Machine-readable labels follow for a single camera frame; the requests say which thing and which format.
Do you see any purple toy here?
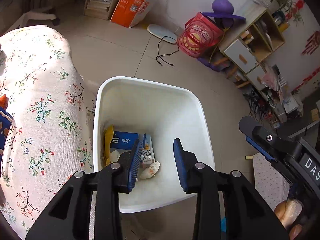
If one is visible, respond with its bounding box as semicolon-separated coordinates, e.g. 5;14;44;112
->
201;0;247;28

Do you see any person's right hand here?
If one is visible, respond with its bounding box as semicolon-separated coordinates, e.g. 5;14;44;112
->
274;199;303;240

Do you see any yellow snack bag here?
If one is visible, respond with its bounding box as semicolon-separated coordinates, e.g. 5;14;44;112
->
104;125;115;167

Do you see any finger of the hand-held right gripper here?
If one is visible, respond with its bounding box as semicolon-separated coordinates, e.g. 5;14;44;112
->
239;116;300;162

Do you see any stack of books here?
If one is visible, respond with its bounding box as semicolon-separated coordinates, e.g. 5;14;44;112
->
84;0;113;20

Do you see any white plastic bin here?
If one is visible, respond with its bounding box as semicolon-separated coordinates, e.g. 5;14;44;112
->
93;76;216;213

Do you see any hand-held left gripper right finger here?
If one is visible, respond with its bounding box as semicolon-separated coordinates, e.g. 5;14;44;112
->
173;138;290;240

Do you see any light blue milk carton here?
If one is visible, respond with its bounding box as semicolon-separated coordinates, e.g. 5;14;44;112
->
141;133;156;169

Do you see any orange cardboard box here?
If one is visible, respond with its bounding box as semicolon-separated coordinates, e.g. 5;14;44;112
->
110;0;156;28

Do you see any dark blue small carton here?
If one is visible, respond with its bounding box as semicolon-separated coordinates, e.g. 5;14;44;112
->
110;131;139;150

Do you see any black cable with plugs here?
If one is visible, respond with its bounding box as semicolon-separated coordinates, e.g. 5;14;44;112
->
156;36;179;67

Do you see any floral tablecloth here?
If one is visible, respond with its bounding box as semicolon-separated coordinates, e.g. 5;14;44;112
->
0;25;97;240

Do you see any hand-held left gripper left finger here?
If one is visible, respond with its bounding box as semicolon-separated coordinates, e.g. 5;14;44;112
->
25;139;143;240

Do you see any wooden shelf cabinet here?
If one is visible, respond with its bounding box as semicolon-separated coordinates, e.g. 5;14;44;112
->
219;4;287;90

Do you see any red printed bucket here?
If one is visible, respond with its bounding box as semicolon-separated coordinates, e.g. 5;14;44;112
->
177;12;224;59

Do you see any white round scale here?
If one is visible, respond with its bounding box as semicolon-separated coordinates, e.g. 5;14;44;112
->
147;24;177;44

